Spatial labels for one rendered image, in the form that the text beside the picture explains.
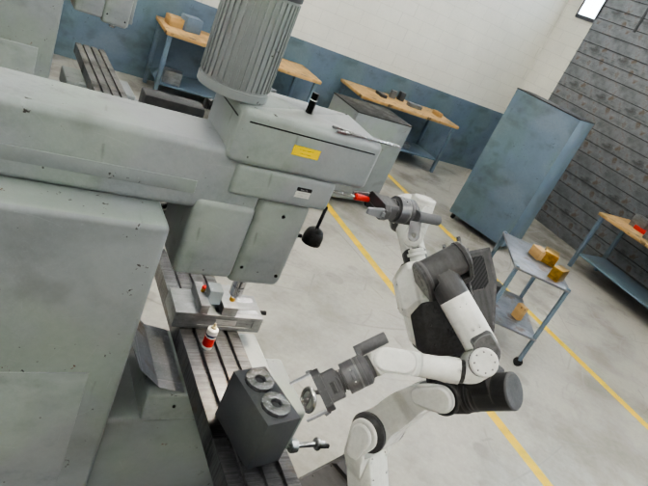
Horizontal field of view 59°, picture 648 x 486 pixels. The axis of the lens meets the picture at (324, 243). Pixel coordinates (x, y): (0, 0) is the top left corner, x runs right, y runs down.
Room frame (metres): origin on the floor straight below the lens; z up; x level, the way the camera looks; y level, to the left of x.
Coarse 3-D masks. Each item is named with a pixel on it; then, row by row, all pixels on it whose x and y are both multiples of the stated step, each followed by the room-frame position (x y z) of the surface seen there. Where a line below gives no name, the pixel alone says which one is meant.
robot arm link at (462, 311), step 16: (448, 304) 1.42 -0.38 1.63; (464, 304) 1.42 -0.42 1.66; (448, 320) 1.43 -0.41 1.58; (464, 320) 1.39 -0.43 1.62; (480, 320) 1.40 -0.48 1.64; (464, 336) 1.38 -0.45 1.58; (480, 336) 1.37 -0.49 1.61; (480, 352) 1.34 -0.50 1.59; (496, 352) 1.35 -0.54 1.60; (480, 368) 1.31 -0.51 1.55; (496, 368) 1.32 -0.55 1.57
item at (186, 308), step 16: (176, 288) 1.81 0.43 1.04; (192, 288) 1.84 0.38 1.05; (176, 304) 1.72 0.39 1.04; (192, 304) 1.76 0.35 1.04; (208, 304) 1.75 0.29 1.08; (240, 304) 1.90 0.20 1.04; (256, 304) 1.95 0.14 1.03; (176, 320) 1.69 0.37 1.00; (192, 320) 1.72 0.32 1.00; (208, 320) 1.76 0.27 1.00; (224, 320) 1.79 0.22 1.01; (240, 320) 1.82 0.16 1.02; (256, 320) 1.86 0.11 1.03
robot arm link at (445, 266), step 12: (444, 252) 1.50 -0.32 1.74; (456, 252) 1.50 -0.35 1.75; (432, 264) 1.47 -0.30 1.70; (444, 264) 1.47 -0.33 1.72; (456, 264) 1.48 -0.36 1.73; (432, 276) 1.45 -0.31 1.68; (444, 276) 1.45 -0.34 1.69; (456, 276) 1.46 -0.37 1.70; (444, 288) 1.44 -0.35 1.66; (456, 288) 1.44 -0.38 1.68; (444, 300) 1.43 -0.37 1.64
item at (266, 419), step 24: (240, 384) 1.34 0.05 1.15; (264, 384) 1.36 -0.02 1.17; (240, 408) 1.31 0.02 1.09; (264, 408) 1.28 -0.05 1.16; (288, 408) 1.31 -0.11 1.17; (240, 432) 1.28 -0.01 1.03; (264, 432) 1.23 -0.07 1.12; (288, 432) 1.30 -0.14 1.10; (240, 456) 1.26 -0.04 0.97; (264, 456) 1.26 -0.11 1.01
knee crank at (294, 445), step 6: (294, 438) 1.86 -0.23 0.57; (318, 438) 1.91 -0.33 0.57; (294, 444) 1.83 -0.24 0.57; (300, 444) 1.86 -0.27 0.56; (306, 444) 1.87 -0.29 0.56; (312, 444) 1.89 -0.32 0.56; (318, 444) 1.89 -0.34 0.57; (324, 444) 1.92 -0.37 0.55; (288, 450) 1.83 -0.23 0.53; (294, 450) 1.81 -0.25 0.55
